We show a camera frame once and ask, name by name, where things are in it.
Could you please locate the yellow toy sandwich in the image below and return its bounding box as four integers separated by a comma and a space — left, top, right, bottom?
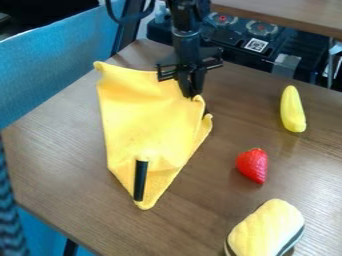
223, 198, 306, 256

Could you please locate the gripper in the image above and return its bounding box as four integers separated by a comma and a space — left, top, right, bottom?
154, 47, 225, 99

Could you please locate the yellow toy banana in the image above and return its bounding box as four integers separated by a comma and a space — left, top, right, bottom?
279, 85, 308, 134

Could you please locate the yellow cloth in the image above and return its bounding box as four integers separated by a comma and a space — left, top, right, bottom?
92, 60, 214, 211

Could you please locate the black lab equipment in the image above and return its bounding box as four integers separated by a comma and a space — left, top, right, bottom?
145, 9, 332, 84

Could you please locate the red toy strawberry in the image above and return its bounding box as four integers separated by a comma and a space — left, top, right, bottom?
235, 147, 270, 185

